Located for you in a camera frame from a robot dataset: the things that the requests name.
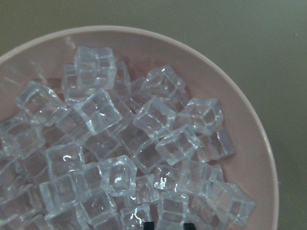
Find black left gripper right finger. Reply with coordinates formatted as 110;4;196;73
183;222;196;230

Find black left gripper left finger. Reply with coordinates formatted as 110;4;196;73
143;221;155;230

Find pile of ice cubes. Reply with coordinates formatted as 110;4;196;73
0;46;255;230

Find pink bowl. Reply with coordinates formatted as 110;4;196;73
0;26;279;230

